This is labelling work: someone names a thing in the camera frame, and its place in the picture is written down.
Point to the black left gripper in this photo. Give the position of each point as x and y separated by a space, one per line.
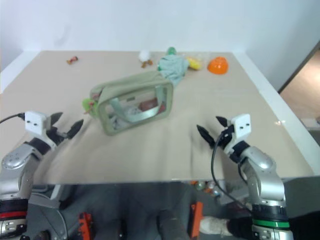
57 136

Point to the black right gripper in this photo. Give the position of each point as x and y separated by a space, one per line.
226 136

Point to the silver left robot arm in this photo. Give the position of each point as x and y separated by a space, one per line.
15 160

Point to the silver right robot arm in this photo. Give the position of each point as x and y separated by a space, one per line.
263 170

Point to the clear green toiletry bag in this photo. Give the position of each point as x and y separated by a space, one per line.
130 102

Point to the dark red cloth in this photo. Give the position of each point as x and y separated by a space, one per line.
150 105

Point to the green zipper pull charm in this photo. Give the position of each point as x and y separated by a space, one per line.
88 105

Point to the pile of small colourful balls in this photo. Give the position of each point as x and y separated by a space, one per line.
205 187

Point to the beige tablecloth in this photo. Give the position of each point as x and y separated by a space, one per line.
160 155

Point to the orange plastic bowl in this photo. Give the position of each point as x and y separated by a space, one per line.
219 65

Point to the yellow toy in clear bag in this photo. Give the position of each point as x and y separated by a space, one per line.
195 63

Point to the teal crumpled cloth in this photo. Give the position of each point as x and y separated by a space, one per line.
172 67

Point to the small brown toy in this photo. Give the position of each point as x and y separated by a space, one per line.
146 63

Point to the white shoe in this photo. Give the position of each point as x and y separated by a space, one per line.
215 225

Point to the orange black tool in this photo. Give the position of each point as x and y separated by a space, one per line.
85 223

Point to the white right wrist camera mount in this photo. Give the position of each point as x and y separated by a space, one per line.
242 126

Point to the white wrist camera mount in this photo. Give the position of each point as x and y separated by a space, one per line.
242 126
35 123

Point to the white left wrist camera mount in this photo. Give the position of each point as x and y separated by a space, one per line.
35 123

